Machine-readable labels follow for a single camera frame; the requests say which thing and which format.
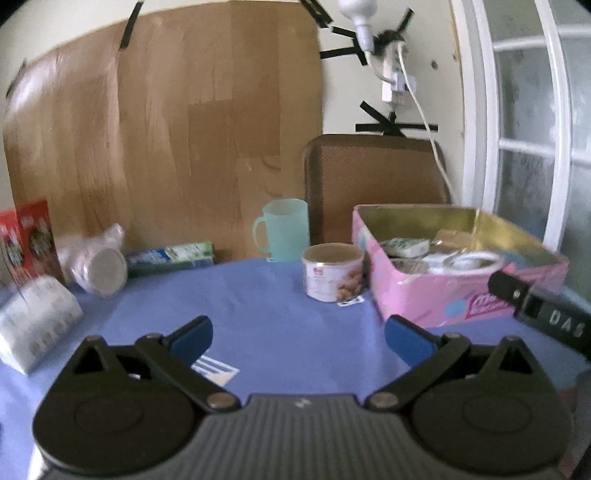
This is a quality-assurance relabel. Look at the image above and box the clear orange snack bag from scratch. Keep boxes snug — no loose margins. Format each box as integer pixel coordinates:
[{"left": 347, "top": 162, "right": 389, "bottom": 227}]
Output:
[{"left": 431, "top": 229, "right": 477, "bottom": 254}]

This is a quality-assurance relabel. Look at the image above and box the green white soft packet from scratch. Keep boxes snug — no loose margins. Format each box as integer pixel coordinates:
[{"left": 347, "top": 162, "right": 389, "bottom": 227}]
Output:
[{"left": 380, "top": 238, "right": 431, "bottom": 259}]

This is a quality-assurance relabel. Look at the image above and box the striped paper card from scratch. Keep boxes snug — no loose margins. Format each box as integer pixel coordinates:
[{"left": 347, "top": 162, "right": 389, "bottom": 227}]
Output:
[{"left": 191, "top": 355, "right": 240, "bottom": 387}]

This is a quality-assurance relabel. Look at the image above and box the pink macaron biscuit tin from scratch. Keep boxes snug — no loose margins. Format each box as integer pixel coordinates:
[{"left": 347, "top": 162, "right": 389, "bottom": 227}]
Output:
[{"left": 352, "top": 204, "right": 569, "bottom": 328}]

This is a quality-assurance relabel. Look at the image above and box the black qr marker sticker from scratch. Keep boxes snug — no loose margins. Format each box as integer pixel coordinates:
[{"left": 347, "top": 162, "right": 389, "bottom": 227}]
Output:
[{"left": 337, "top": 295, "right": 365, "bottom": 308}]

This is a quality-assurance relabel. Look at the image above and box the blue tablecloth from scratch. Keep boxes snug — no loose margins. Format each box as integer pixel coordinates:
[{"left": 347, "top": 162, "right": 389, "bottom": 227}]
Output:
[{"left": 0, "top": 256, "right": 591, "bottom": 480}]

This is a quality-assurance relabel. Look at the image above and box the blue green toothpaste box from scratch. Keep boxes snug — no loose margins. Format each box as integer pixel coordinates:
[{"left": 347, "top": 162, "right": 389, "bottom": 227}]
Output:
[{"left": 124, "top": 242, "right": 214, "bottom": 277}]

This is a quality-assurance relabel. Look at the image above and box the clear plastic wrapped cup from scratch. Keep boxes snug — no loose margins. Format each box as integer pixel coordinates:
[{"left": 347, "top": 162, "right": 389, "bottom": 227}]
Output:
[{"left": 57, "top": 223, "right": 128, "bottom": 298}]

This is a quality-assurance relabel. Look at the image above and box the round biscuit can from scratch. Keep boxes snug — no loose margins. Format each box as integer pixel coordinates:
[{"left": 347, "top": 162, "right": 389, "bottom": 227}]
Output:
[{"left": 301, "top": 243, "right": 365, "bottom": 303}]

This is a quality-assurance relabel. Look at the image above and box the white tissue pack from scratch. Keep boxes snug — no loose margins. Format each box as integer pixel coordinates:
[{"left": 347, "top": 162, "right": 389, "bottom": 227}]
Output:
[{"left": 1, "top": 276, "right": 83, "bottom": 375}]

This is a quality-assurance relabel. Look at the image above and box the mint green plastic mug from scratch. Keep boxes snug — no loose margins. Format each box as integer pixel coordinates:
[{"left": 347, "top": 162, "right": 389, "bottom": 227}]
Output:
[{"left": 252, "top": 198, "right": 311, "bottom": 263}]

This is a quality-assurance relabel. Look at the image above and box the red snack box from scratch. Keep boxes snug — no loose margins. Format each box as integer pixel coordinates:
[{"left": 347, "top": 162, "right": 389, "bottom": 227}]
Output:
[{"left": 1, "top": 199, "right": 64, "bottom": 287}]

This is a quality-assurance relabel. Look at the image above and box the brown chair backrest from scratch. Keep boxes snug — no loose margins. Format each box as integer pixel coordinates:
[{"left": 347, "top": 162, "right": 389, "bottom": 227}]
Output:
[{"left": 303, "top": 134, "right": 451, "bottom": 244}]

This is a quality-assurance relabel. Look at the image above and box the white power adapter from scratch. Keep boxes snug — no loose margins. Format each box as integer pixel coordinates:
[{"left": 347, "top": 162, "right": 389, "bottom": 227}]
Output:
[{"left": 381, "top": 68, "right": 417, "bottom": 105}]

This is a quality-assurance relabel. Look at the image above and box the brown cardboard sheet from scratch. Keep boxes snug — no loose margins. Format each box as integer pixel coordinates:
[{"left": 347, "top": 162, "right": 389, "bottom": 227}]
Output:
[{"left": 3, "top": 1, "right": 322, "bottom": 261}]

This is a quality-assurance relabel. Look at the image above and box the white light bulb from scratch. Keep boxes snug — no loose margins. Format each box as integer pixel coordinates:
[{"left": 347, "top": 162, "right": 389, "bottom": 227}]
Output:
[{"left": 338, "top": 0, "right": 378, "bottom": 53}]

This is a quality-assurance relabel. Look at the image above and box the white cable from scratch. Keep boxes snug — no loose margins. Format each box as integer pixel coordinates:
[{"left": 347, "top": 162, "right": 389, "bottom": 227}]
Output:
[{"left": 396, "top": 43, "right": 456, "bottom": 206}]

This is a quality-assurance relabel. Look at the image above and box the white window frame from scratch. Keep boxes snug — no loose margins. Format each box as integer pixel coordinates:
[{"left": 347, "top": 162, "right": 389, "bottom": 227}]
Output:
[{"left": 451, "top": 1, "right": 590, "bottom": 262}]

